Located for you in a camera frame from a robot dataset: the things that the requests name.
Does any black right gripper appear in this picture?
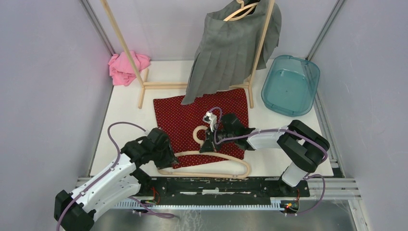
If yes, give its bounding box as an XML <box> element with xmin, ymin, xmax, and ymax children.
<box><xmin>200</xmin><ymin>126</ymin><xmax>236</xmax><ymax>153</ymax></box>

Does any red polka dot cloth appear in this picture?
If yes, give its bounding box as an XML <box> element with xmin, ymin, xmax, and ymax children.
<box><xmin>153</xmin><ymin>89</ymin><xmax>249</xmax><ymax>153</ymax></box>

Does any grey pleated skirt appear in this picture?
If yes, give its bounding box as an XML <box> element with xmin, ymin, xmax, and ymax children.
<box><xmin>181</xmin><ymin>0</ymin><xmax>269</xmax><ymax>105</ymax></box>

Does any wooden clothes hanger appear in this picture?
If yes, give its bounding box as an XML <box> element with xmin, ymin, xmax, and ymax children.
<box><xmin>223</xmin><ymin>0</ymin><xmax>259</xmax><ymax>22</ymax></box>

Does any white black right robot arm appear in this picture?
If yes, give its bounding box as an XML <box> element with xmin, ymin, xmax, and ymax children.
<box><xmin>199</xmin><ymin>112</ymin><xmax>330</xmax><ymax>196</ymax></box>

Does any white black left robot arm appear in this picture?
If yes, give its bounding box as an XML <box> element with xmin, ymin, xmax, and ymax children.
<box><xmin>54</xmin><ymin>128</ymin><xmax>178</xmax><ymax>231</ymax></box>

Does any wooden clothes rack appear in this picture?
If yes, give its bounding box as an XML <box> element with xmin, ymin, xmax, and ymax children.
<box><xmin>100</xmin><ymin>0</ymin><xmax>275</xmax><ymax>109</ymax></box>

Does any pink cloth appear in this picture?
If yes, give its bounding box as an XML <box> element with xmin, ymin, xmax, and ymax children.
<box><xmin>108</xmin><ymin>51</ymin><xmax>151</xmax><ymax>86</ymax></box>

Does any teal plastic basket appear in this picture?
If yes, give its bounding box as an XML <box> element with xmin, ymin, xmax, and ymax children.
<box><xmin>261</xmin><ymin>55</ymin><xmax>320</xmax><ymax>117</ymax></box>

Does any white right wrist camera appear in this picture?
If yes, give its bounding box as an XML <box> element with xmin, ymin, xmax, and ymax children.
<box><xmin>203</xmin><ymin>111</ymin><xmax>222</xmax><ymax>132</ymax></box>

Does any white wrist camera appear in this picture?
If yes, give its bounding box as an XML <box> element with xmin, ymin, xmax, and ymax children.
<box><xmin>144</xmin><ymin>128</ymin><xmax>157</xmax><ymax>136</ymax></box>
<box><xmin>203</xmin><ymin>111</ymin><xmax>222</xmax><ymax>132</ymax></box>

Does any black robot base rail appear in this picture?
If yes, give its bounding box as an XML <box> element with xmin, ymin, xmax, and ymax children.
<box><xmin>134</xmin><ymin>177</ymin><xmax>310</xmax><ymax>205</ymax></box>

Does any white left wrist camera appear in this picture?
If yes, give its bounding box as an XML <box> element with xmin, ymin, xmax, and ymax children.
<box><xmin>144</xmin><ymin>128</ymin><xmax>157</xmax><ymax>136</ymax></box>

